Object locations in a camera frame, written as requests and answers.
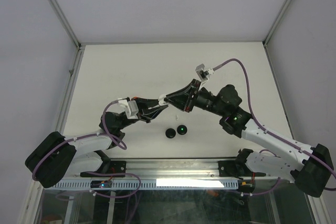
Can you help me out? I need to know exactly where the right aluminium frame post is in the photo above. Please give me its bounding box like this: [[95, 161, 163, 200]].
[[262, 0, 293, 48]]

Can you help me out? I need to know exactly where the left aluminium frame post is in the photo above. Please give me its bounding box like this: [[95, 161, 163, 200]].
[[48, 0, 81, 49]]

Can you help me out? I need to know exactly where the black earbud case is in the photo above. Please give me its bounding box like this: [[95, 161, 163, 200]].
[[165, 128, 176, 139], [176, 124, 187, 135]]

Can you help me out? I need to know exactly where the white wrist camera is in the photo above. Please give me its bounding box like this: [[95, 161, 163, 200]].
[[195, 64, 215, 82], [118, 99, 139, 120]]

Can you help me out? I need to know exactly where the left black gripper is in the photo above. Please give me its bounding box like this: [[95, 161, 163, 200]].
[[117, 98, 167, 131]]

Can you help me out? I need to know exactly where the aluminium frame post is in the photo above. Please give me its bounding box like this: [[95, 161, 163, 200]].
[[262, 0, 293, 48], [48, 0, 81, 49]]

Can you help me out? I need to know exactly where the white slotted cable duct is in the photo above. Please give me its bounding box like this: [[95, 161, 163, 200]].
[[50, 179, 238, 191]]

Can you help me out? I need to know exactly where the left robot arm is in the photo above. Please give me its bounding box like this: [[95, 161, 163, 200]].
[[25, 98, 168, 188]]

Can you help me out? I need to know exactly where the white earbud case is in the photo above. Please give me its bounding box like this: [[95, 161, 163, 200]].
[[158, 94, 167, 106]]

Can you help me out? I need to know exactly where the aluminium mounting rail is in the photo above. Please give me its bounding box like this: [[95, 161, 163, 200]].
[[33, 157, 314, 182]]

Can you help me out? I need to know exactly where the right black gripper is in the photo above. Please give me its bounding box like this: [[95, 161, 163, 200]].
[[164, 79, 227, 118]]

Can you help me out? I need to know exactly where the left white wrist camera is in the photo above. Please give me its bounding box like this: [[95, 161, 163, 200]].
[[118, 99, 139, 120]]

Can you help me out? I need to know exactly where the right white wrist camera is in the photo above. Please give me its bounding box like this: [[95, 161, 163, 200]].
[[195, 64, 215, 82]]

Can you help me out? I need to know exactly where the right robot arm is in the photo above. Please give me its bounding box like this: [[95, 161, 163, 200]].
[[159, 79, 334, 197]]

